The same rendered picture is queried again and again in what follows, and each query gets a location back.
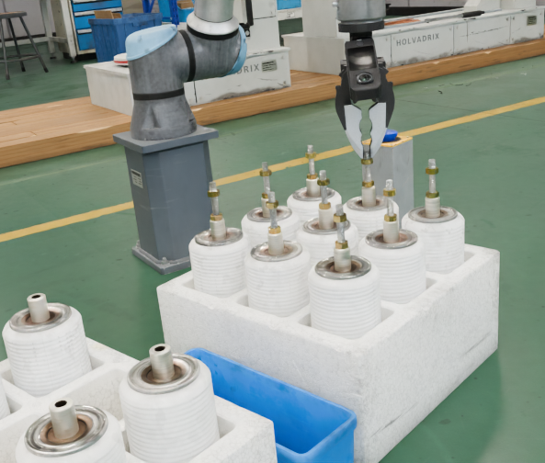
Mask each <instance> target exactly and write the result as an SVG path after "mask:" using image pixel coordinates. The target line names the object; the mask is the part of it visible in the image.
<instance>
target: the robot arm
mask: <svg viewBox="0 0 545 463"><path fill-rule="evenodd" d="M233 5H234V0H195V6H194V11H193V12H192V13H191V14H189V15H188V17H187V28H186V29H180V30H177V27H176V25H174V24H168V25H162V26H158V27H152V28H146V29H143V30H140V31H137V32H134V33H132V34H130V35H129V36H128V37H127V38H126V41H125V45H126V53H127V55H126V60H127V61H128V66H129V73H130V79H131V90H132V95H133V110H132V115H131V126H130V130H131V137H132V138H133V139H134V140H140V141H158V140H166V139H173V138H177V137H182V136H186V135H188V134H191V133H193V132H195V131H196V130H197V129H198V128H197V121H196V119H195V116H194V114H193V112H192V110H191V108H190V106H189V104H188V101H187V99H186V95H185V88H184V83H188V82H194V81H199V80H205V79H211V78H216V77H218V78H223V77H225V76H227V75H231V74H235V73H237V72H239V71H240V70H241V68H242V67H243V65H244V61H245V58H246V53H247V43H245V40H246V36H245V33H244V30H243V28H242V27H241V26H240V25H239V21H238V19H237V18H236V17H235V16H234V15H233ZM332 7H338V8H337V9H336V19H337V20H338V21H341V22H340V23H338V32H340V33H349V39H350V41H346V43H345V55H346V59H345V60H340V69H341V72H340V73H339V76H340V77H341V85H336V86H335V89H336V95H335V109H336V113H337V116H338V117H339V119H340V121H341V124H342V126H343V128H344V130H345V132H346V135H347V137H348V139H349V141H350V143H351V145H352V147H353V149H354V150H355V152H356V153H357V154H358V156H359V157H360V158H364V147H363V144H362V141H361V137H362V132H361V129H360V127H359V123H360V121H361V119H362V112H361V108H360V107H357V106H356V105H354V104H356V103H357V102H358V101H360V100H368V99H371V100H372V101H373V102H376V103H375V104H373V105H372V106H371V107H370V108H369V119H370V121H371V124H372V126H371V129H370V136H371V141H370V145H369V157H370V158H372V157H373V156H374V155H375V154H376V152H377V151H378V149H379V148H380V146H381V143H382V141H383V138H384V135H385V133H386V130H387V128H388V126H389V123H390V120H391V117H392V112H393V110H394V103H395V99H394V93H393V90H392V85H393V82H388V81H387V78H386V74H387V73H388V72H389V71H388V69H386V62H385V60H384V58H383V57H377V53H376V48H375V42H374V39H373V37H372V31H375V30H381V29H384V19H382V18H383V17H385V16H386V5H385V0H337V1H333V2H332ZM351 99H352V100H351ZM353 103H354V104H353Z"/></svg>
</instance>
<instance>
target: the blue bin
mask: <svg viewBox="0 0 545 463"><path fill-rule="evenodd" d="M184 354H186V355H190V356H193V357H195V358H196V359H198V360H200V361H201V362H202V363H204V364H205V365H206V366H207V367H208V369H209V370H210V373H211V381H212V387H213V394H214V395H215V396H218V397H220V398H222V399H224V400H227V401H229V402H231V403H233V404H235V405H237V406H239V407H242V408H244V409H247V410H248V411H250V412H254V413H256V414H258V415H260V416H262V417H265V418H267V419H268V420H270V421H272V422H273V427H274V436H275V445H276V454H277V462H278V463H354V430H355V429H356V427H357V415H356V414H355V413H354V412H353V411H352V410H350V409H348V408H346V407H344V406H341V405H339V404H336V403H334V402H332V401H329V400H326V399H324V398H322V397H319V396H317V395H314V394H312V393H310V392H308V391H306V390H302V389H300V388H297V387H295V386H292V385H290V384H288V383H286V382H284V381H281V380H279V379H276V378H273V377H270V376H269V375H266V374H264V373H262V372H259V371H257V370H254V369H252V368H250V367H247V366H244V365H242V364H240V363H237V362H235V361H232V360H231V359H229V358H226V357H224V356H220V355H217V354H215V353H213V352H211V351H209V350H206V349H204V348H200V347H197V348H192V349H190V350H188V351H186V352H185V353H184Z"/></svg>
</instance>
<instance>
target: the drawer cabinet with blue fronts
mask: <svg viewBox="0 0 545 463"><path fill-rule="evenodd" d="M50 2H51V11H52V16H53V21H54V26H55V31H56V36H57V37H60V38H66V37H65V31H64V26H63V21H62V11H61V7H60V1H59V0H50ZM67 5H68V10H69V16H70V20H71V26H72V31H73V36H74V46H75V51H76V56H74V59H75V60H76V61H86V60H92V59H97V54H96V49H95V44H94V40H93V35H92V30H91V26H90V25H89V24H88V19H89V18H94V17H96V16H95V13H94V11H99V10H111V12H112V13H120V14H121V15H123V14H124V9H123V3H122V0H67ZM58 46H59V51H61V52H62V53H63V58H65V59H70V60H72V59H73V58H72V57H70V56H69V51H68V47H67V43H62V42H58Z"/></svg>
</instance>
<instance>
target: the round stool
mask: <svg viewBox="0 0 545 463"><path fill-rule="evenodd" d="M24 16H27V12H26V11H17V12H6V13H0V34H1V41H2V48H3V54H4V56H3V57H0V60H1V59H4V60H3V61H0V63H4V64H5V68H6V80H10V76H9V71H8V65H7V63H8V62H20V65H21V70H22V72H25V71H26V70H25V67H24V64H23V62H22V61H26V60H32V59H36V58H39V59H40V62H41V64H42V66H43V68H44V71H45V73H47V72H48V69H47V67H46V65H45V63H44V61H43V60H42V58H41V55H40V53H39V51H38V49H37V47H36V45H35V42H34V40H33V38H32V37H31V35H30V33H29V31H28V28H27V26H26V24H25V22H24V19H23V17H24ZM13 17H19V18H20V21H21V23H22V25H23V27H24V29H25V30H26V32H27V34H28V37H29V39H30V41H31V43H32V46H33V48H34V50H35V52H36V53H28V54H20V51H19V48H18V45H17V39H16V35H15V32H14V29H13V26H12V22H11V18H13ZM4 18H7V19H8V23H9V27H10V29H11V33H12V36H13V40H14V42H15V46H16V49H17V55H9V56H6V45H5V38H4V31H3V25H2V19H4ZM24 56H32V57H28V58H21V57H24ZM15 57H18V59H15V60H8V59H7V58H15Z"/></svg>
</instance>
